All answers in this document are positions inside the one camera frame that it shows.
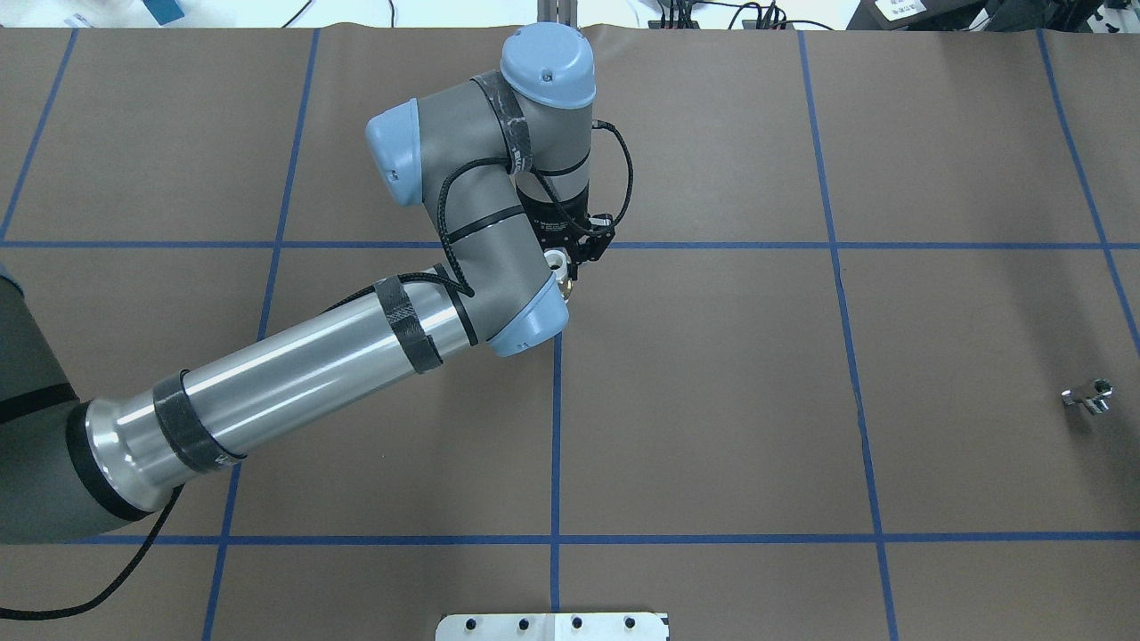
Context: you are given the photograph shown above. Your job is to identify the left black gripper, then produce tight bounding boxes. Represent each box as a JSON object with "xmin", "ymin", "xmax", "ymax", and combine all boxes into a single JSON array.
[{"xmin": 520, "ymin": 178, "xmax": 614, "ymax": 281}]

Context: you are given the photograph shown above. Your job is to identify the white brass PPR valve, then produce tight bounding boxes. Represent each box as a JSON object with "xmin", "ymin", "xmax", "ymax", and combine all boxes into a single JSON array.
[{"xmin": 544, "ymin": 248, "xmax": 575, "ymax": 303}]

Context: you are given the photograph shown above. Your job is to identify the chrome pipe fitting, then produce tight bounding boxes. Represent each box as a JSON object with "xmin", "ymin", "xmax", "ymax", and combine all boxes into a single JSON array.
[{"xmin": 1060, "ymin": 378, "xmax": 1115, "ymax": 417}]

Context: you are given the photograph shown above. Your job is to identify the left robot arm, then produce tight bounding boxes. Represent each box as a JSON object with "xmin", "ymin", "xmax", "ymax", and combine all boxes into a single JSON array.
[{"xmin": 3, "ymin": 23, "xmax": 618, "ymax": 545}]

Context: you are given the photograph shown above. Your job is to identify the aluminium frame post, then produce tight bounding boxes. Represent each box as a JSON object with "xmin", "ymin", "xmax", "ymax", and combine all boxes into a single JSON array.
[{"xmin": 536, "ymin": 0, "xmax": 579, "ymax": 29}]

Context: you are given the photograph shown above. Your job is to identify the white camera mast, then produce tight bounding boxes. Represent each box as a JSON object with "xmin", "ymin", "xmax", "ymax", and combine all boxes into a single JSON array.
[{"xmin": 435, "ymin": 612, "xmax": 671, "ymax": 640}]

